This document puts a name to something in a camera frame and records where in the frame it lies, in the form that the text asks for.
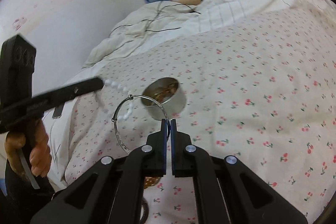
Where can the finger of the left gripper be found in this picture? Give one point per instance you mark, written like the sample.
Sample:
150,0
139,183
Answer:
19,116

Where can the cream striped duvet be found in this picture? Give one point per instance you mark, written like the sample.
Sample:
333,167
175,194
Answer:
157,22

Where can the person's left hand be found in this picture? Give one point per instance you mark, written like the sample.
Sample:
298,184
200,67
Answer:
40,157

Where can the round silver metal tin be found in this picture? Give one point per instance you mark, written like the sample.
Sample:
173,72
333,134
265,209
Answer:
169,93

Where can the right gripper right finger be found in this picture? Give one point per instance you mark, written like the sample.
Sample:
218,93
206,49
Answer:
226,190

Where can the cherry print white bedsheet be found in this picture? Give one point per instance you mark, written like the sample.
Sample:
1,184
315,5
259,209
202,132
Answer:
262,90

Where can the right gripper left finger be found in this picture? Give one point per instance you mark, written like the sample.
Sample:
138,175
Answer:
111,190

